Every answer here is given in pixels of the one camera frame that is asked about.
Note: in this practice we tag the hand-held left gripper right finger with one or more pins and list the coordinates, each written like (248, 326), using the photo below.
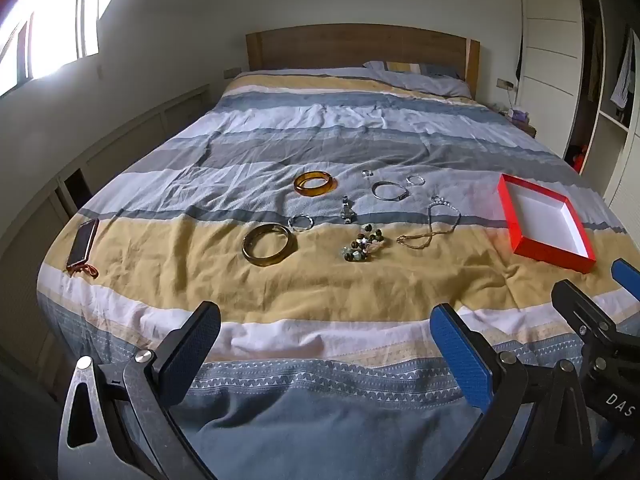
(460, 355)

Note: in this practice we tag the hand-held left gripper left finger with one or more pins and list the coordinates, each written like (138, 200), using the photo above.
(192, 355)

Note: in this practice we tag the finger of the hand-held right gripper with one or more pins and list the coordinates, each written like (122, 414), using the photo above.
(582, 312)
(627, 280)

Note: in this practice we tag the red shallow box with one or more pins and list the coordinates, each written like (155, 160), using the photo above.
(545, 220)

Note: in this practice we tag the red item in wardrobe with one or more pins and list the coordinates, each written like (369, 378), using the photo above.
(578, 157)

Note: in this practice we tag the smartphone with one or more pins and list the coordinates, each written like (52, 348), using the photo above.
(82, 242)

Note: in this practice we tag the thin silver bangle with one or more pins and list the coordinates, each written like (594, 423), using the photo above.
(395, 199)

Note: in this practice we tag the wooden nightstand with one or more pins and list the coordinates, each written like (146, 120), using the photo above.
(530, 131)

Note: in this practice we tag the purple tissue box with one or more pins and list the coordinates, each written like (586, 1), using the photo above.
(520, 116)

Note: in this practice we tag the hanging clothes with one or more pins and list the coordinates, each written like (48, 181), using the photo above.
(622, 75)

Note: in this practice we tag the amber bangle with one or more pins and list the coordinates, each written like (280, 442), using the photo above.
(315, 176)

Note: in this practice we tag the white wardrobe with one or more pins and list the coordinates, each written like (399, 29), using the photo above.
(550, 35)

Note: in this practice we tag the striped duvet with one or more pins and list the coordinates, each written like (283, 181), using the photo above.
(320, 125)

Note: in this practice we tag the striped pillow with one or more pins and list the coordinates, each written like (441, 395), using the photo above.
(425, 77)

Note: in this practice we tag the wooden headboard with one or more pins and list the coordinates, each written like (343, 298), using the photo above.
(350, 45)

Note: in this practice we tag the window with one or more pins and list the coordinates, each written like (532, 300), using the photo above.
(55, 25)

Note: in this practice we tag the low wall cabinet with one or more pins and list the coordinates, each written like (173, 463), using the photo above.
(125, 135)

